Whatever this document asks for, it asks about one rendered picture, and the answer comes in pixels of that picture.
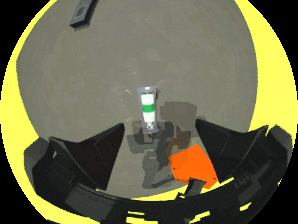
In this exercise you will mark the white cylindrical battery with green band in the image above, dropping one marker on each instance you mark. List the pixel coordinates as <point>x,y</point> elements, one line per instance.
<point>147,100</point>

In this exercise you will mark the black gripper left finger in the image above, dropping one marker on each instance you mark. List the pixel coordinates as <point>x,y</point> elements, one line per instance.
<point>94,156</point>

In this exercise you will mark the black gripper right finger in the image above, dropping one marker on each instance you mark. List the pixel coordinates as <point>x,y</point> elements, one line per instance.
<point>226,148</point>

